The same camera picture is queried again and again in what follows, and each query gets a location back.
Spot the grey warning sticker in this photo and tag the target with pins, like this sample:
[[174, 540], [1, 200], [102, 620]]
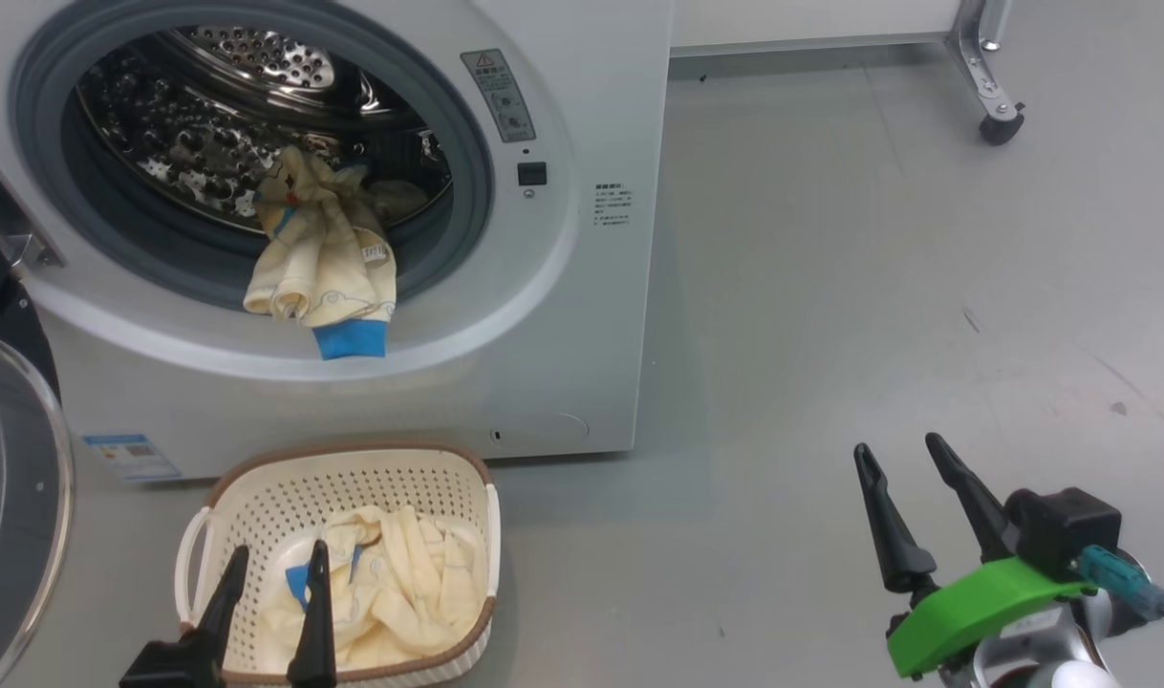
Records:
[[498, 96]]

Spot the blue energy label sticker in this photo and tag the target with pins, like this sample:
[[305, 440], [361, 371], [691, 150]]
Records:
[[131, 457]]

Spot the metal stand leg with caster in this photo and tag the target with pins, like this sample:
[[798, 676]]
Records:
[[993, 86]]

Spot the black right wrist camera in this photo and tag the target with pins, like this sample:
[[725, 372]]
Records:
[[1065, 530]]

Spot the metal door hinge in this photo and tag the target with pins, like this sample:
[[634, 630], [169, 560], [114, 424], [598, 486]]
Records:
[[9, 225]]

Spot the washing machine door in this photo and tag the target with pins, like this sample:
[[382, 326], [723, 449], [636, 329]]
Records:
[[28, 497]]

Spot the white front-load washing machine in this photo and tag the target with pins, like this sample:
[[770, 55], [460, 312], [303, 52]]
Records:
[[601, 334]]

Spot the teal right camera connector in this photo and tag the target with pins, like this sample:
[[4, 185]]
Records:
[[1122, 578]]

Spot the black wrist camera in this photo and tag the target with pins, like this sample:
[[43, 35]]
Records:
[[161, 669], [1065, 530]]

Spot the perforated steel washer drum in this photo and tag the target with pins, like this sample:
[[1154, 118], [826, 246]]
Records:
[[190, 143]]

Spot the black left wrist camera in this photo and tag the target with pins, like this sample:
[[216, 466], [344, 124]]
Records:
[[161, 669]]

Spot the white partition panel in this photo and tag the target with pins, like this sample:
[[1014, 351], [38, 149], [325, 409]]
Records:
[[811, 24]]

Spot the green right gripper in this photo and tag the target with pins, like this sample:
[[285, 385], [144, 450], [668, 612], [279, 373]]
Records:
[[974, 607]]

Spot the cream perforated laundry basket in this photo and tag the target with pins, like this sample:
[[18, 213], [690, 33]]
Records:
[[286, 487]]

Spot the pale yellow printed garment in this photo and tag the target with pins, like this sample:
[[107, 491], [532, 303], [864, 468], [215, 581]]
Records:
[[324, 268], [410, 573]]

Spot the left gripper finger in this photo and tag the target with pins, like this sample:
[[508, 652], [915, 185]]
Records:
[[221, 602], [316, 631]]

